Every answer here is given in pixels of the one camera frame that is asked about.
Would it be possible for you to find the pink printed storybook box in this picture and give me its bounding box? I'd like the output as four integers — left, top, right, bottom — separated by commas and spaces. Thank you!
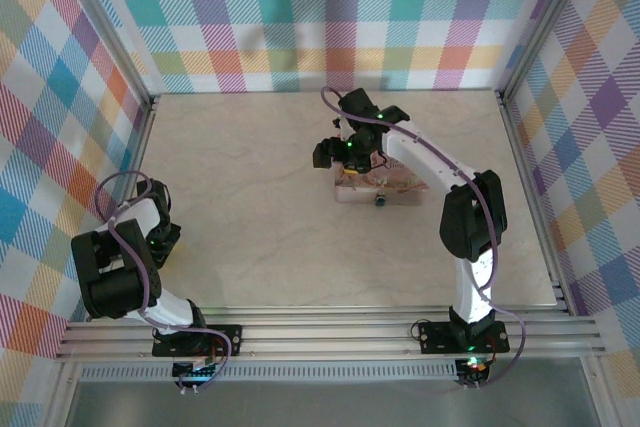
332, 154, 431, 208

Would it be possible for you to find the grey metal sheet panel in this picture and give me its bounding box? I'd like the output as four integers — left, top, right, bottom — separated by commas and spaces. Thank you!
64, 357, 601, 427

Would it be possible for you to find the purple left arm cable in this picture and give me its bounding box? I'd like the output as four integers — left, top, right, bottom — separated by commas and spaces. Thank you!
93, 170, 235, 391

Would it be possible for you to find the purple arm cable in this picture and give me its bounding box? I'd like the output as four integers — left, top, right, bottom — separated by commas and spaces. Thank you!
93, 170, 235, 391
321, 86, 527, 391

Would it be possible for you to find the aluminium side frame rail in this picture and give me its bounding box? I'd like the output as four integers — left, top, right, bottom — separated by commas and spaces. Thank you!
84, 94, 161, 321
494, 89, 576, 316

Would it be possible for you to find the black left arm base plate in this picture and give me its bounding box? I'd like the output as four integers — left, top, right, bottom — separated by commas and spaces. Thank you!
151, 324, 244, 358

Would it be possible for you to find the aluminium triple rail beam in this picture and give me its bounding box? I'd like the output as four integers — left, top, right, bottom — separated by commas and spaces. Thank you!
53, 309, 607, 362

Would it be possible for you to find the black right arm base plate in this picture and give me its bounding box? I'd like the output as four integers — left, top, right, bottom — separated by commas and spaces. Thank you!
418, 320, 510, 354

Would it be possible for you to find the grey slotted cable duct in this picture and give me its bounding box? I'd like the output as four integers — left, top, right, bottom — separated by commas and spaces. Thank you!
79, 364, 461, 382

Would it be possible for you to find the aluminium upright frame post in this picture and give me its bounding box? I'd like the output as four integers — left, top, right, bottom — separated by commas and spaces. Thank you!
497, 0, 599, 101
52, 0, 161, 108

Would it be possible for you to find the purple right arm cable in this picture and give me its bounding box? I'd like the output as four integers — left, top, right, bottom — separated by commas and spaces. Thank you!
321, 86, 527, 391

